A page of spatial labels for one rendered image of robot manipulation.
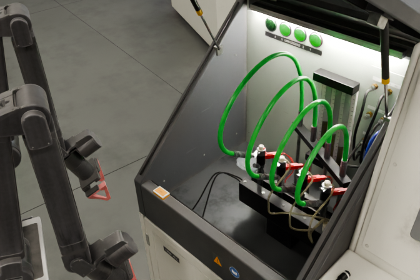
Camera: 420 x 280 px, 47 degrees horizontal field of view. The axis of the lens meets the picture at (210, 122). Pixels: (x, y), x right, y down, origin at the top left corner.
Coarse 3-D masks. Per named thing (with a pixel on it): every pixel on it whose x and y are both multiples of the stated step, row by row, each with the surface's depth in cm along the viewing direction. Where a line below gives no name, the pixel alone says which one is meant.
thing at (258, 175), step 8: (296, 80) 130; (304, 80) 133; (288, 88) 128; (312, 88) 139; (280, 96) 127; (312, 96) 142; (272, 104) 126; (264, 112) 126; (264, 120) 126; (312, 120) 148; (256, 128) 126; (312, 128) 150; (256, 136) 126; (312, 136) 151; (248, 144) 127; (248, 152) 128; (248, 160) 128; (248, 168) 130; (256, 176) 135; (264, 176) 138
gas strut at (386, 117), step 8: (384, 32) 99; (384, 40) 101; (384, 48) 103; (384, 56) 105; (384, 64) 107; (384, 72) 110; (384, 80) 112; (384, 88) 115; (384, 96) 118; (384, 104) 121; (384, 120) 126
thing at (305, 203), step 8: (336, 128) 122; (344, 128) 125; (328, 136) 120; (344, 136) 129; (320, 144) 119; (344, 144) 132; (312, 152) 119; (344, 152) 134; (312, 160) 119; (344, 160) 135; (304, 168) 119; (344, 168) 136; (304, 176) 119; (344, 176) 139; (296, 184) 121; (296, 192) 121; (296, 200) 123; (304, 200) 128; (312, 200) 131; (320, 200) 134
